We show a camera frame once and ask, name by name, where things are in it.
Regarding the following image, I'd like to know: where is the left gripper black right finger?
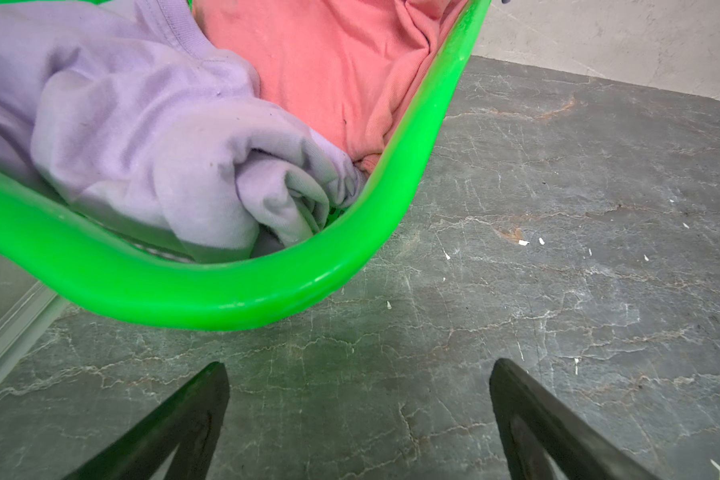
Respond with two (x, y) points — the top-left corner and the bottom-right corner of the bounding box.
(489, 358), (656, 479)

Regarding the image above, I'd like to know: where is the green plastic laundry basket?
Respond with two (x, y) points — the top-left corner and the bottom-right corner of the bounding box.
(0, 1), (489, 331)

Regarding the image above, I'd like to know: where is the lavender purple t-shirt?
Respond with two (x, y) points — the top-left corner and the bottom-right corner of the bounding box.
(0, 1), (365, 263)

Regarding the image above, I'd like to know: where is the dusty rose t-shirt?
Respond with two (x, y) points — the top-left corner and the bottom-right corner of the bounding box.
(191, 0), (466, 173)

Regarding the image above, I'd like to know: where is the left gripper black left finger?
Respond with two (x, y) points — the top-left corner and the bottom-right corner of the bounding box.
(66, 362), (230, 479)

